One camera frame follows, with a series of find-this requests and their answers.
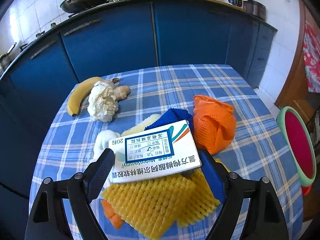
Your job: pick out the wooden door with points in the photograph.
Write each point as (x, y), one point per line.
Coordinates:
(295, 92)

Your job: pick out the white medicine box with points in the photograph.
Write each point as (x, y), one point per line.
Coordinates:
(158, 152)

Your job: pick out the blue kitchen cabinets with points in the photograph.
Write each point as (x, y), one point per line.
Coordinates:
(114, 39)

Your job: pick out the blue cloth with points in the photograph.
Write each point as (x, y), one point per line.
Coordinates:
(173, 115)

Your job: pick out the small orange peel piece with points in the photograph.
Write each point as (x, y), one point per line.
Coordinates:
(110, 214)

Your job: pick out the orange foam fruit net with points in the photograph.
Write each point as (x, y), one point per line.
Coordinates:
(214, 124)

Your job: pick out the red plastic stool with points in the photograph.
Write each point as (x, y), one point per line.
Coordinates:
(306, 190)

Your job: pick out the yellow banana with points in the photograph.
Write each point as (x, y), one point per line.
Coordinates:
(79, 93)

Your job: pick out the red basin green rim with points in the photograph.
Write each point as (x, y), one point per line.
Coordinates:
(298, 139)

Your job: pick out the pale yellow sponge cloth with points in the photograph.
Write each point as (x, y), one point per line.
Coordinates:
(142, 125)

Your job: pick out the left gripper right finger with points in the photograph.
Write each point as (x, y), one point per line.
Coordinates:
(265, 218)

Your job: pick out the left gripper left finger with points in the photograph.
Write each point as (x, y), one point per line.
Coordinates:
(47, 219)

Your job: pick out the white tissue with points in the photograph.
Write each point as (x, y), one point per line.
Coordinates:
(102, 101)

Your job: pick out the yellow foam fruit net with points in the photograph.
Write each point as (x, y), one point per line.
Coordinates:
(152, 206)

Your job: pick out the red floral cloth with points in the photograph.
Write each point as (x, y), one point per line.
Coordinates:
(311, 58)

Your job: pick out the ginger root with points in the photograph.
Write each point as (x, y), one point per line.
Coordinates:
(120, 92)

